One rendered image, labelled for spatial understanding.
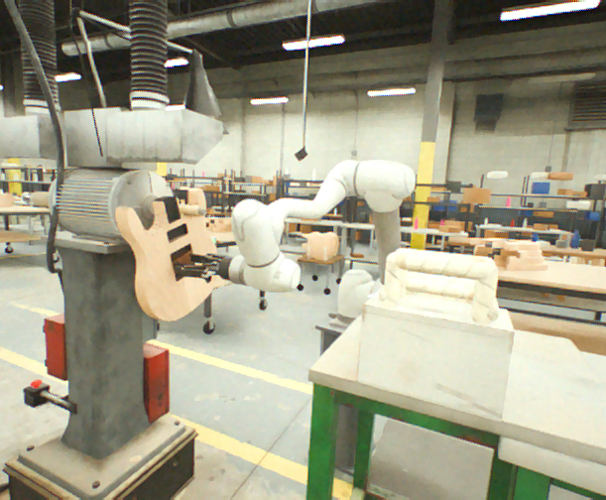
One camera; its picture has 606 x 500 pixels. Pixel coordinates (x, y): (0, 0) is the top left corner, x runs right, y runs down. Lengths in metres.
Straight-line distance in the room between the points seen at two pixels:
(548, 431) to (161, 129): 1.10
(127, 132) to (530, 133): 11.59
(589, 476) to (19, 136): 1.80
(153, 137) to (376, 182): 0.73
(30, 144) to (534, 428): 1.64
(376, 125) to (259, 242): 11.69
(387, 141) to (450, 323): 11.69
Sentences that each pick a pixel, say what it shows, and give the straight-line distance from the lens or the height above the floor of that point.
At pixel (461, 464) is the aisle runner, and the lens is 2.25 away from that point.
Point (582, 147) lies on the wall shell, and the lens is 12.34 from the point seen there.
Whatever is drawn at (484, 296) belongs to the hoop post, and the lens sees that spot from 0.71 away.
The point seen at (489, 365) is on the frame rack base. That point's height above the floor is 1.03.
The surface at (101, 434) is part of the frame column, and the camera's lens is 1.67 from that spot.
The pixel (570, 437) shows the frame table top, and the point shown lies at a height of 0.93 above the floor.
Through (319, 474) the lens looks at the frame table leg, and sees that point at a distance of 0.98.
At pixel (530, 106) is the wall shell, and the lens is 12.32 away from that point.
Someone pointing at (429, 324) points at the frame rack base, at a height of 1.09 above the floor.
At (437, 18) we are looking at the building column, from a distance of 8.59.
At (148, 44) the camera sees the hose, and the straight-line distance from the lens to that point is 1.23.
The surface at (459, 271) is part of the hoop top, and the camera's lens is 0.70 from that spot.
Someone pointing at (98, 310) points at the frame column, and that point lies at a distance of 1.46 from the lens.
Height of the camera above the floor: 1.31
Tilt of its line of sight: 8 degrees down
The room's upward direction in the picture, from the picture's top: 3 degrees clockwise
